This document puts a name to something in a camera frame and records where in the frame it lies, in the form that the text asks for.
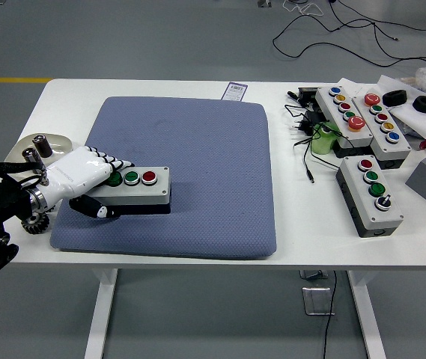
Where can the five-button box, blue button at end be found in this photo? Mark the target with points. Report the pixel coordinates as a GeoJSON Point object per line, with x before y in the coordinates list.
{"type": "Point", "coordinates": [330, 108]}

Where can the four-button box with grey lid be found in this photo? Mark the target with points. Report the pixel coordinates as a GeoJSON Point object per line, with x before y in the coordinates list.
{"type": "Point", "coordinates": [156, 191]}

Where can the blue-grey textured mat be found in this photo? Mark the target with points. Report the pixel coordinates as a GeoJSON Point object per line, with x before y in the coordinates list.
{"type": "Point", "coordinates": [205, 157]}

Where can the black cylindrical connector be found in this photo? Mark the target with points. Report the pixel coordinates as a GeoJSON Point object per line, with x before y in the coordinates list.
{"type": "Point", "coordinates": [292, 95]}

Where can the large black gear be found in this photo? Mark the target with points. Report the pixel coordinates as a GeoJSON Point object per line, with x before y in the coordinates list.
{"type": "Point", "coordinates": [36, 225]}

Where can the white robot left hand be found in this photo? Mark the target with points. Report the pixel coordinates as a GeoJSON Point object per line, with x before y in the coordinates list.
{"type": "Point", "coordinates": [74, 172]}

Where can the four-button box with black selector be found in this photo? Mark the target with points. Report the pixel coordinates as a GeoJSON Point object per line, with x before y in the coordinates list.
{"type": "Point", "coordinates": [355, 187]}

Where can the five-button box, red mushroom at end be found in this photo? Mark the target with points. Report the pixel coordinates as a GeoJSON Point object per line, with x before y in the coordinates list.
{"type": "Point", "coordinates": [400, 151]}

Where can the white foam sheet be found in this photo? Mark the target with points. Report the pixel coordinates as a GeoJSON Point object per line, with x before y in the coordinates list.
{"type": "Point", "coordinates": [418, 119]}

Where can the cream shallow dish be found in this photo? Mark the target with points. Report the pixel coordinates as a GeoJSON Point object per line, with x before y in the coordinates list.
{"type": "Point", "coordinates": [58, 144]}

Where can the white table leg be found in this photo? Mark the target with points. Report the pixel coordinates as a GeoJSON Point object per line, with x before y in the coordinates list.
{"type": "Point", "coordinates": [368, 310]}
{"type": "Point", "coordinates": [100, 310]}

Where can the metal floor socket plate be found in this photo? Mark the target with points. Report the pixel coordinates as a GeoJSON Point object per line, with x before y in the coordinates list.
{"type": "Point", "coordinates": [315, 301]}

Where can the small black device box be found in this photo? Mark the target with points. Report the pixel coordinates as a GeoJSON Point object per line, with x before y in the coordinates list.
{"type": "Point", "coordinates": [306, 95]}

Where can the green plastic cylinder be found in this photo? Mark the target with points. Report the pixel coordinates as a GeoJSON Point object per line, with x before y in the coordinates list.
{"type": "Point", "coordinates": [323, 144]}

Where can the dark metal cylinder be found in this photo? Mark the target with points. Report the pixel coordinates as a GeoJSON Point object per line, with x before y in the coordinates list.
{"type": "Point", "coordinates": [31, 155]}
{"type": "Point", "coordinates": [42, 146]}

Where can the purple label card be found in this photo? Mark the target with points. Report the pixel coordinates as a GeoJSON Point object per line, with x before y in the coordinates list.
{"type": "Point", "coordinates": [235, 91]}

